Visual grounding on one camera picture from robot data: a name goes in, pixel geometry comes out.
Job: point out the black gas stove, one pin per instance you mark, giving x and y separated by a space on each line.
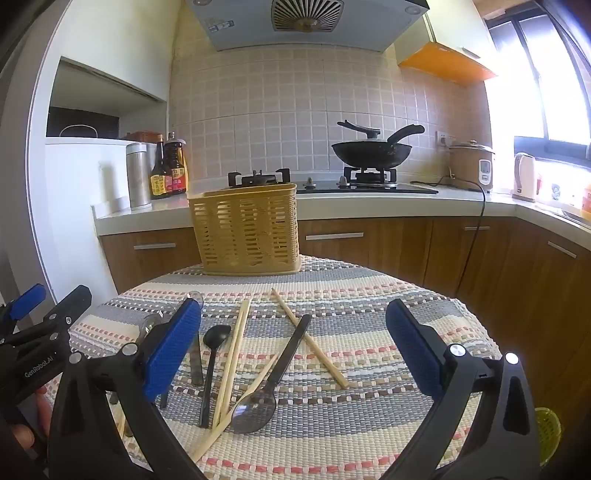
323 186

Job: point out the wall power outlet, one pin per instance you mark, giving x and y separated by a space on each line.
443 139

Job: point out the white kitchen countertop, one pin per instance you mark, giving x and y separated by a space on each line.
369 201

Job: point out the red label sauce bottle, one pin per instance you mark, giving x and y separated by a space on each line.
178 177

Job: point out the black plastic spoon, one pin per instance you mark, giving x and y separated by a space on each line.
217 336

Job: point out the range hood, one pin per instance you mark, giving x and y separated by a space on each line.
240 27

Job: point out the yellow label sauce bottle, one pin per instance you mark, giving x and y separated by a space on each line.
159 182

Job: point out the white refrigerator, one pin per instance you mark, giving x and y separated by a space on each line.
83 184

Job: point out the black wok lid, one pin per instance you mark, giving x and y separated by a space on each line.
360 129

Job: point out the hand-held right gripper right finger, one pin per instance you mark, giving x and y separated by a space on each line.
413 350

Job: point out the wooden base cabinets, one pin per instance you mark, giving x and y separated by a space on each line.
392 249

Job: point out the yellow plastic utensil basket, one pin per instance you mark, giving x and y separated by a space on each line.
244 230

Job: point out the orange bottomed wall cabinet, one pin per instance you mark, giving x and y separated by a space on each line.
443 62

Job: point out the dark bag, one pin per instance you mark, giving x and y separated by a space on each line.
83 121

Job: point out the white electric kettle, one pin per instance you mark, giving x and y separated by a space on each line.
525 177

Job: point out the beige rice cooker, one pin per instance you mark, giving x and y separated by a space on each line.
466 166

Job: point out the small green plastic basket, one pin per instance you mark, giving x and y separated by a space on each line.
549 436

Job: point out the black wok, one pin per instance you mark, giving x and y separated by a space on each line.
369 154

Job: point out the striped woven table mat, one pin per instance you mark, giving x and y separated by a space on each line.
351 314

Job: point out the long metal spoon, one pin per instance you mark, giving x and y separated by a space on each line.
254 410

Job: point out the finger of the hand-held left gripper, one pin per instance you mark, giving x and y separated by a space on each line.
28 297
71 307

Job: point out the steel thermos flask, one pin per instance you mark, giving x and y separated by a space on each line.
138 177

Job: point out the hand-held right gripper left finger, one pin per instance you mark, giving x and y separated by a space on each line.
173 350

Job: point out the window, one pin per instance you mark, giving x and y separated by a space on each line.
531 78

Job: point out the wooden chopstick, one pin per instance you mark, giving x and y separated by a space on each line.
207 441
230 355
237 357
309 339

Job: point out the person's left hand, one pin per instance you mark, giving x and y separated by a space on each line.
41 408

